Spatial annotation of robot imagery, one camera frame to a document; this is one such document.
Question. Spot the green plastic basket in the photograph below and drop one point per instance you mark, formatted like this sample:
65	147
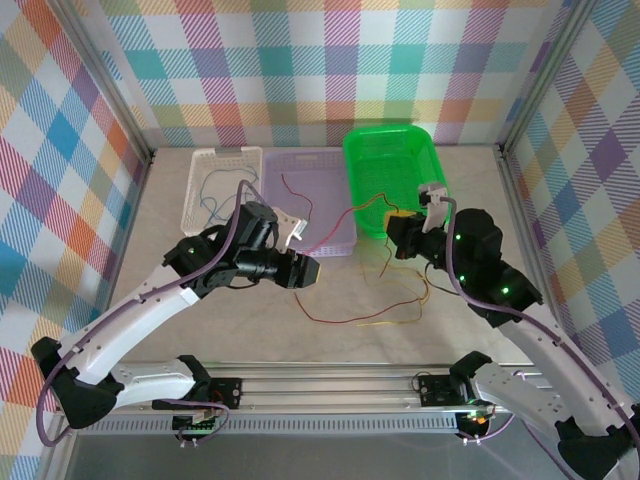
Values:
380	165

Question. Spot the purple plastic basket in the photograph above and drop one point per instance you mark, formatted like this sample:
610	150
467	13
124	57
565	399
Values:
325	190

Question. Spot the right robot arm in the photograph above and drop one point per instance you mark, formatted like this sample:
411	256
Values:
545	345

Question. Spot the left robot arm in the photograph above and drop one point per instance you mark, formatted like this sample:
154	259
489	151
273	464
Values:
125	325

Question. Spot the white perforated plastic basket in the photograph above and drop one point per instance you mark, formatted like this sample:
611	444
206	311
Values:
220	160

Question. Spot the orange lit control board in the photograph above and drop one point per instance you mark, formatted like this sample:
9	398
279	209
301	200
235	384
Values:
475	421

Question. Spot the green terminal control board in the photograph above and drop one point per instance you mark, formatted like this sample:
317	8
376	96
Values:
195	425

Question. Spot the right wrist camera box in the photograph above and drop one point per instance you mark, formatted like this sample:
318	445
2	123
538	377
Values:
434	205

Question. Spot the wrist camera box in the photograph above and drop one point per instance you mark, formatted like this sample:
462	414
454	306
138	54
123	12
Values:
434	205
287	225

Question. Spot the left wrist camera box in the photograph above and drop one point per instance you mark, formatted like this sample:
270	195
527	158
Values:
287	225

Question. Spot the aluminium table side rail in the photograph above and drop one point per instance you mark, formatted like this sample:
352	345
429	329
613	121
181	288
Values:
134	220
526	225

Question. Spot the aluminium mounting rail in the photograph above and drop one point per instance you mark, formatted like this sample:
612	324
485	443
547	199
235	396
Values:
325	395

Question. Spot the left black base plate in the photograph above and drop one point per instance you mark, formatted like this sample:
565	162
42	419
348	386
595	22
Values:
225	392

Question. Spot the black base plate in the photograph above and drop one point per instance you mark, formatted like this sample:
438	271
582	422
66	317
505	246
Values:
225	392
435	390

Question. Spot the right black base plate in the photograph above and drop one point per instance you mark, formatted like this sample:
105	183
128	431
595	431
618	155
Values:
435	390

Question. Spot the aluminium frame post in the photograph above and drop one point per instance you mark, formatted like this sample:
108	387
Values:
106	75
545	75

